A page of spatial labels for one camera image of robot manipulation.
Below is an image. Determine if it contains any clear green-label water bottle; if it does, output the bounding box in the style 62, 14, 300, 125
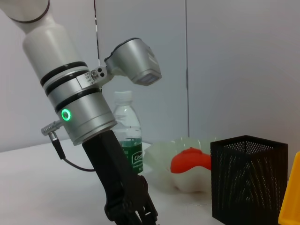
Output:
112, 90, 144, 174

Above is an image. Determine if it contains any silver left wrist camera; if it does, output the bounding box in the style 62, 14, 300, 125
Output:
90, 37, 163, 87

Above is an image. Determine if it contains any yellow plastic bin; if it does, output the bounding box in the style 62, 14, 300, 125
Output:
278, 151, 300, 225

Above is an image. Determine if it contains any red apple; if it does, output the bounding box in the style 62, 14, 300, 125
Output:
170, 147, 211, 174

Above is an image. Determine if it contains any translucent wavy fruit plate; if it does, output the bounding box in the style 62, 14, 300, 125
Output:
142, 137, 218, 194

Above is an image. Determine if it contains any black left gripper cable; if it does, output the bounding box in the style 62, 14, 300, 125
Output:
41, 120, 97, 172

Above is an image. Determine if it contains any black mesh pen holder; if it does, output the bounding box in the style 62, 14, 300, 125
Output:
210, 135, 288, 225

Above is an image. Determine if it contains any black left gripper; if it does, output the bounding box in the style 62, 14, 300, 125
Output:
82, 130, 159, 225

